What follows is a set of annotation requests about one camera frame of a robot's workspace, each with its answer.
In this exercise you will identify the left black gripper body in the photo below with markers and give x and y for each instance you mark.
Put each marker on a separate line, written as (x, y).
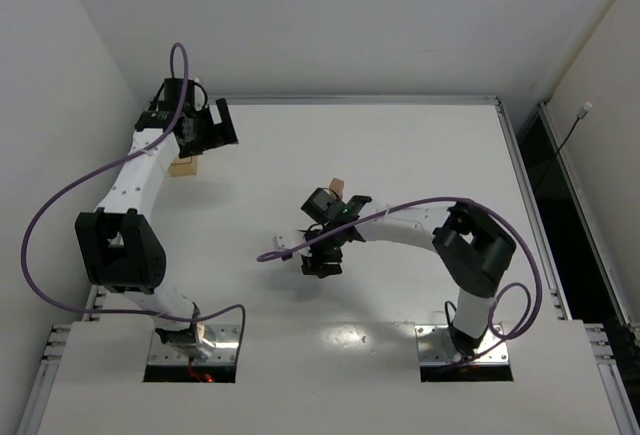
(223, 122)

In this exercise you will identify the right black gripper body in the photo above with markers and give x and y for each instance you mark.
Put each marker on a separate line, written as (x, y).
(357, 202)

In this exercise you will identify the transparent orange plastic container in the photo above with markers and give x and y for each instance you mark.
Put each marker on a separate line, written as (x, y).
(184, 167)

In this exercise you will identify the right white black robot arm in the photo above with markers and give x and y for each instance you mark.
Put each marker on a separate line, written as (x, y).
(475, 250)

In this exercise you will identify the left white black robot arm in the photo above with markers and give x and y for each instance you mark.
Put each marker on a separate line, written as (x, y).
(120, 250)

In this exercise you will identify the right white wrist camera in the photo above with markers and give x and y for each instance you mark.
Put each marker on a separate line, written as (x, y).
(284, 241)

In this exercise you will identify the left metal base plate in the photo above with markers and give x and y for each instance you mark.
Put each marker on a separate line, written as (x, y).
(220, 347)

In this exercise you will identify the metal base plate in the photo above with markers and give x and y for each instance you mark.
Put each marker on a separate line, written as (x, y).
(436, 349)
(220, 347)

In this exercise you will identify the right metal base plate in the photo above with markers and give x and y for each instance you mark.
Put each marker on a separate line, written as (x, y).
(436, 349)

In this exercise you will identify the black wall cable white plug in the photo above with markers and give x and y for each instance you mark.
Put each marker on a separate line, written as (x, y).
(580, 115)

